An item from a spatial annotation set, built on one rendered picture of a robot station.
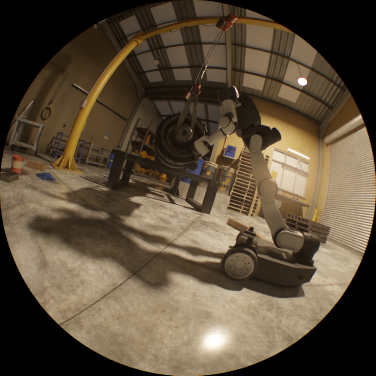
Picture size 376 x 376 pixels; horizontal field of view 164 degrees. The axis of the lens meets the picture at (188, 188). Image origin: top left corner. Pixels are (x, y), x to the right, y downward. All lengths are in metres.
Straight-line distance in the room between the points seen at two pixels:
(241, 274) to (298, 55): 6.92
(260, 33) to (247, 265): 6.63
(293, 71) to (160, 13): 6.01
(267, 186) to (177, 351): 0.90
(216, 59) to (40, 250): 7.24
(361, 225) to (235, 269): 4.94
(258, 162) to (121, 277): 1.00
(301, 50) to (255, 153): 6.24
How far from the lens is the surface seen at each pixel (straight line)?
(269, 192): 0.87
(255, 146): 0.96
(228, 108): 0.95
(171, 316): 0.52
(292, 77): 7.16
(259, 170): 0.94
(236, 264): 0.77
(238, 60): 6.92
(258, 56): 6.72
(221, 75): 7.35
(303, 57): 6.92
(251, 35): 6.51
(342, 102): 7.75
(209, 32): 6.72
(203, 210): 2.40
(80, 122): 3.25
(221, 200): 3.70
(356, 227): 5.44
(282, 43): 6.66
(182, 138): 1.16
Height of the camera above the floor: 0.44
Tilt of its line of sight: 2 degrees down
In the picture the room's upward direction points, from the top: 17 degrees clockwise
